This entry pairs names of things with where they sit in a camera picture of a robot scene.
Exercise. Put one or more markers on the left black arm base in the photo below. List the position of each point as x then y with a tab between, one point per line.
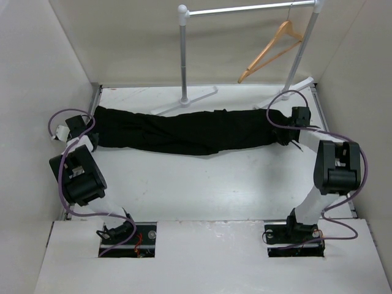
118	245

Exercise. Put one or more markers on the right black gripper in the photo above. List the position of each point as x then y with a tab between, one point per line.
281	138

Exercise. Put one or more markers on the left metal table rail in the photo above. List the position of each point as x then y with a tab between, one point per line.
96	94

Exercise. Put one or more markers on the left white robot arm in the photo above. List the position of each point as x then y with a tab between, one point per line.
81	183

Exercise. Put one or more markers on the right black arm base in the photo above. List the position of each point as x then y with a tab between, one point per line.
282	243

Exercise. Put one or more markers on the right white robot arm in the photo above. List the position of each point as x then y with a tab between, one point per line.
337	172

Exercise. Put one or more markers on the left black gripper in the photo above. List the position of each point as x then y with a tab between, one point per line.
95	136

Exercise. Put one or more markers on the black trousers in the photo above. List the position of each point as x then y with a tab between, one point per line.
200	133

